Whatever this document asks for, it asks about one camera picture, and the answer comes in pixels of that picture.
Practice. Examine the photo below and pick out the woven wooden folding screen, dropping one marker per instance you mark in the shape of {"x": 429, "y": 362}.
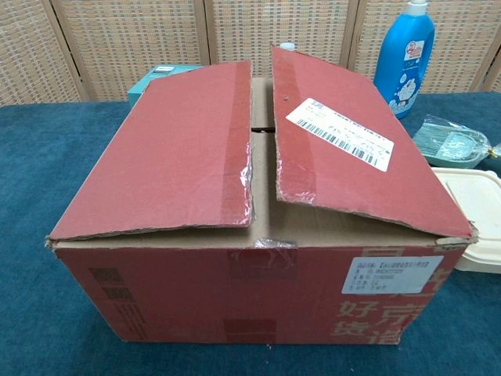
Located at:
{"x": 117, "y": 43}

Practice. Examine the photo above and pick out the green dustpan set in bag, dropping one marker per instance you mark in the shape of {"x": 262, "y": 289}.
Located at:
{"x": 446, "y": 145}

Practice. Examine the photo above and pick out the clear bottle with green label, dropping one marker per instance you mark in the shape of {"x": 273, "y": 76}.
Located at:
{"x": 286, "y": 45}

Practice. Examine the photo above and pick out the blue pump detergent bottle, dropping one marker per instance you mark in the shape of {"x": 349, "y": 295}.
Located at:
{"x": 407, "y": 58}

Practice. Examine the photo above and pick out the teal product box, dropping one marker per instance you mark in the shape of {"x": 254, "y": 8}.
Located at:
{"x": 138, "y": 92}

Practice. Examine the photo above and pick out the red printed cardboard box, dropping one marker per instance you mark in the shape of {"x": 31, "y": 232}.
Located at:
{"x": 188, "y": 282}

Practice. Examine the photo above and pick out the beige lidded food container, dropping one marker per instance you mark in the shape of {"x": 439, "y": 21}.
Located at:
{"x": 479, "y": 203}

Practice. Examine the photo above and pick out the blue table cloth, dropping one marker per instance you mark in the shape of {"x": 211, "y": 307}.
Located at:
{"x": 43, "y": 235}

